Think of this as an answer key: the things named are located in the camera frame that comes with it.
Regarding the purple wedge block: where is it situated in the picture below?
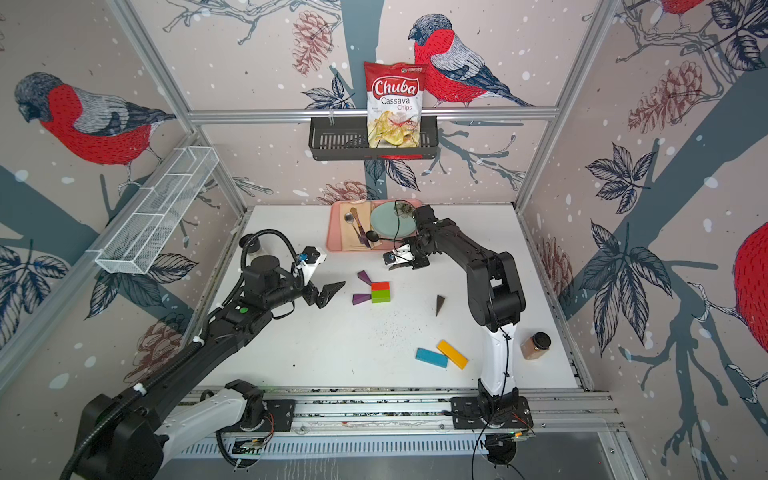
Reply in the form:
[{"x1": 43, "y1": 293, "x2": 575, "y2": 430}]
[
  {"x1": 352, "y1": 293, "x2": 372, "y2": 305},
  {"x1": 357, "y1": 270, "x2": 372, "y2": 285}
]

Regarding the green rectangular block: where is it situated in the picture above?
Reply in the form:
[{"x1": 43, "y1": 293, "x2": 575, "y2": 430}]
[{"x1": 371, "y1": 290, "x2": 391, "y2": 304}]

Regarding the dark brown wedge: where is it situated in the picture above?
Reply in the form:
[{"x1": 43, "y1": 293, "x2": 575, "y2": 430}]
[{"x1": 435, "y1": 295, "x2": 445, "y2": 316}]

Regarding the teal rectangular block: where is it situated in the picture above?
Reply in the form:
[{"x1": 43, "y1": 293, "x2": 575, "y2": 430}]
[{"x1": 415, "y1": 348, "x2": 449, "y2": 369}]

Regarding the yellow rectangular block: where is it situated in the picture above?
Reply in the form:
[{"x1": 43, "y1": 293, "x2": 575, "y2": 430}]
[{"x1": 437, "y1": 340, "x2": 469, "y2": 370}]

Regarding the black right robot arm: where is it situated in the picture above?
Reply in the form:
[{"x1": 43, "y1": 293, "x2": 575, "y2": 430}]
[{"x1": 400, "y1": 205, "x2": 526, "y2": 423}]

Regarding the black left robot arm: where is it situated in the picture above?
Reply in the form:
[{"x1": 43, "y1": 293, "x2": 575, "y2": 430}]
[{"x1": 60, "y1": 249, "x2": 344, "y2": 479}]

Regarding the glass shaker black lid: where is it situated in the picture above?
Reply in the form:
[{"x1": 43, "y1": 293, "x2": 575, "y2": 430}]
[{"x1": 238, "y1": 234, "x2": 261, "y2": 254}]

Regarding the mint green flower plate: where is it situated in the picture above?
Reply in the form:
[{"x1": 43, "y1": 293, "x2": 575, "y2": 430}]
[{"x1": 370, "y1": 200, "x2": 416, "y2": 239}]

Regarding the beige cloth napkin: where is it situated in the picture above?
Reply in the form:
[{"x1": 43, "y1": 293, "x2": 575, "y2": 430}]
[{"x1": 339, "y1": 201, "x2": 374, "y2": 252}]

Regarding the black spoon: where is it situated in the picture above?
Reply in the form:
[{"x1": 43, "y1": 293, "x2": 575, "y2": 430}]
[{"x1": 365, "y1": 230, "x2": 395, "y2": 243}]

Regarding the iridescent gold purple knife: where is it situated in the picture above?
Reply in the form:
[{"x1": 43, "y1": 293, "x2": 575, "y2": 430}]
[{"x1": 348, "y1": 207, "x2": 371, "y2": 248}]

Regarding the silver spoon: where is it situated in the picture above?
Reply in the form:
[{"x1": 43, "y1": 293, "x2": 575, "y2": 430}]
[{"x1": 344, "y1": 212, "x2": 357, "y2": 237}]

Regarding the Chuba cassava chips bag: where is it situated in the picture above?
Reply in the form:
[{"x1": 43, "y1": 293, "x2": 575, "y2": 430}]
[{"x1": 364, "y1": 62, "x2": 426, "y2": 146}]

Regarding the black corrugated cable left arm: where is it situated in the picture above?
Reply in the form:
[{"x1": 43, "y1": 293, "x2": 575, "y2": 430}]
[{"x1": 58, "y1": 228, "x2": 301, "y2": 480}]

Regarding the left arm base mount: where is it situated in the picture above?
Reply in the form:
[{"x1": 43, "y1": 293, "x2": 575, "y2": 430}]
[{"x1": 221, "y1": 399, "x2": 296, "y2": 434}]

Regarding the white wire wall basket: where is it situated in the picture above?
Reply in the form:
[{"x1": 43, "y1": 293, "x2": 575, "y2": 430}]
[{"x1": 95, "y1": 146, "x2": 219, "y2": 274}]

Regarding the black wire wall basket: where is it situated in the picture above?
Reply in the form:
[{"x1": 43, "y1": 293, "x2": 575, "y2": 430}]
[{"x1": 308, "y1": 116, "x2": 439, "y2": 161}]

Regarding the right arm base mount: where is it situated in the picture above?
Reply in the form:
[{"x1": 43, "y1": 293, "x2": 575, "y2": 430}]
[{"x1": 447, "y1": 390, "x2": 534, "y2": 430}]

